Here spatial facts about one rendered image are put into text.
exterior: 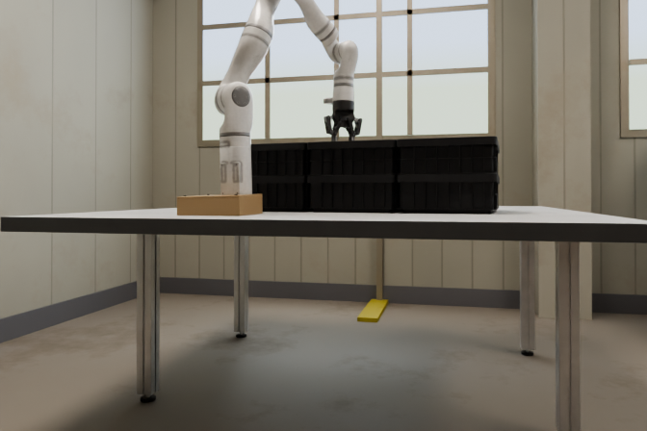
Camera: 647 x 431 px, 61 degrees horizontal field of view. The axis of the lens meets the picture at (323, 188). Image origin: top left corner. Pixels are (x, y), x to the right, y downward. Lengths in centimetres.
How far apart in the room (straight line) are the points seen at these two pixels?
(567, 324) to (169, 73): 346
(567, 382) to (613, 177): 225
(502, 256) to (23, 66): 311
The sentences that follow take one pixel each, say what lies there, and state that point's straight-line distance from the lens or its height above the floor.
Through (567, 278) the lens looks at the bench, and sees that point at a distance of 185.
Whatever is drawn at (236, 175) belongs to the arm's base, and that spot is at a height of 81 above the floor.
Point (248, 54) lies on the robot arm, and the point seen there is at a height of 118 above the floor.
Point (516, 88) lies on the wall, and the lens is 392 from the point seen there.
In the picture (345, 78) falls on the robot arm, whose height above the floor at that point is 115.
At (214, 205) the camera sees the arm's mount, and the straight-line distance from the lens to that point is 154.
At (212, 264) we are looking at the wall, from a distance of 425.
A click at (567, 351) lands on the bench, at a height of 28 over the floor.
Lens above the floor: 76
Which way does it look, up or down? 1 degrees up
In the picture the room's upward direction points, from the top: straight up
